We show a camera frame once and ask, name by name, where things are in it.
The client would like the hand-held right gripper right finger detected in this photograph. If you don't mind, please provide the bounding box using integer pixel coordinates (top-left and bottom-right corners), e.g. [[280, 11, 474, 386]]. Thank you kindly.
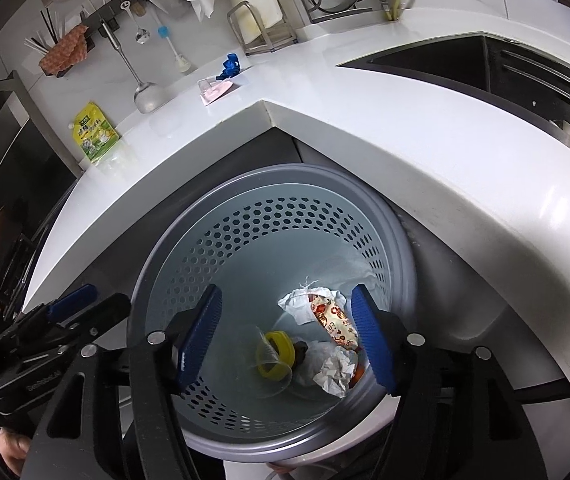
[[350, 283, 548, 480]]

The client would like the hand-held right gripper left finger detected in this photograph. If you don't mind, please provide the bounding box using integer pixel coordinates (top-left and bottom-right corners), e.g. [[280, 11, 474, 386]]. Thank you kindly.
[[22, 285, 223, 480]]

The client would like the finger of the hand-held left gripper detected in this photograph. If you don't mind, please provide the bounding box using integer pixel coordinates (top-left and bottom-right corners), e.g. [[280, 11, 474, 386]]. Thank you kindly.
[[0, 284, 98, 346], [10, 292, 133, 366]]

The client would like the red white snack wrapper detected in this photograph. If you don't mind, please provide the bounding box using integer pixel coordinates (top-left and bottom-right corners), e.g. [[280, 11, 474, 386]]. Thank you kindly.
[[307, 295, 361, 351]]

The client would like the white paper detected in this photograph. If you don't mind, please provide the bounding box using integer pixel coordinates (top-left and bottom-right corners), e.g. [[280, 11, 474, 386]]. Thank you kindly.
[[310, 342, 361, 398]]

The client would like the clear plastic cup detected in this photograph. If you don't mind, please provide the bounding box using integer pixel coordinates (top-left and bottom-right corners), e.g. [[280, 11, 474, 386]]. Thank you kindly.
[[242, 325, 296, 398]]

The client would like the yellow tape roll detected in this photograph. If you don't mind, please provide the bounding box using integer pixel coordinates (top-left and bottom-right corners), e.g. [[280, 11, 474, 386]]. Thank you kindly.
[[256, 330, 297, 380]]

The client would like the grey perforated plastic bin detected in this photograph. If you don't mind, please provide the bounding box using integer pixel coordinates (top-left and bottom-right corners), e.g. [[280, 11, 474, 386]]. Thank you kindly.
[[126, 162, 418, 461]]

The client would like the person's left hand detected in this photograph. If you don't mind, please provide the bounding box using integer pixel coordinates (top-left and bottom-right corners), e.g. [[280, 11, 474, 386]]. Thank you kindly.
[[0, 432, 33, 480]]

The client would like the white crumpled tissue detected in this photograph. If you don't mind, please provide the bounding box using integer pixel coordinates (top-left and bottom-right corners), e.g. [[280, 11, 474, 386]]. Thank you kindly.
[[277, 285, 346, 326]]

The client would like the black built-in oven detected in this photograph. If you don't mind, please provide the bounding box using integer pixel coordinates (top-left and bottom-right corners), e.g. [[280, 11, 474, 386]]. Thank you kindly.
[[0, 72, 78, 311]]

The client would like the yellow green stand-up pouch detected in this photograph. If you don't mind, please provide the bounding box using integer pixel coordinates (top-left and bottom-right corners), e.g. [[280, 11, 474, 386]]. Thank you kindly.
[[72, 101, 120, 165]]

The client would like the grey base cabinet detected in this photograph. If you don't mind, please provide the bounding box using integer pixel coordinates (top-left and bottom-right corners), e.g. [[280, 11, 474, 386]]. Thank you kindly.
[[115, 127, 336, 201]]

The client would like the orange patterned cloth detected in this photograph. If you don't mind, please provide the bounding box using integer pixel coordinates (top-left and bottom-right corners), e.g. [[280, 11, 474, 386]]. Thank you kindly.
[[39, 24, 90, 78]]

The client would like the small metal spoon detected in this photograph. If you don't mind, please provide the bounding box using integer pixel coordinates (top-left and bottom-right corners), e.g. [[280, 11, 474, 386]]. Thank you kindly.
[[122, 2, 151, 45]]

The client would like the blue plastic wrapper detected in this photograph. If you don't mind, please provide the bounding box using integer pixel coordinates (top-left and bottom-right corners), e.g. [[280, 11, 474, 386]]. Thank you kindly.
[[215, 52, 242, 82]]

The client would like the bundle of chopsticks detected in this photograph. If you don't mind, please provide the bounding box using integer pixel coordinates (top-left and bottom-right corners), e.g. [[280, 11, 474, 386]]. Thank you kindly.
[[25, 7, 73, 56]]

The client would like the dark kitchen sink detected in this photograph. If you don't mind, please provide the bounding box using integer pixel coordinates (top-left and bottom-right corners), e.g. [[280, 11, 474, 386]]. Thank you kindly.
[[337, 32, 570, 181]]

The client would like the metal paper towel holder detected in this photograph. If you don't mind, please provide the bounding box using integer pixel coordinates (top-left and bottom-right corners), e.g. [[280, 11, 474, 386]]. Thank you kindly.
[[226, 1, 298, 56]]

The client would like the long-handled metal ladle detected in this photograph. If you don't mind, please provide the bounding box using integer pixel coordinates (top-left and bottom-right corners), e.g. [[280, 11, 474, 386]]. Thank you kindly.
[[100, 20, 167, 113]]

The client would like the blue-handled white brush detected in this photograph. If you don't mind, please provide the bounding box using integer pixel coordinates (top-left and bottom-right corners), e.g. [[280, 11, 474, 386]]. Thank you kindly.
[[150, 2, 192, 76]]

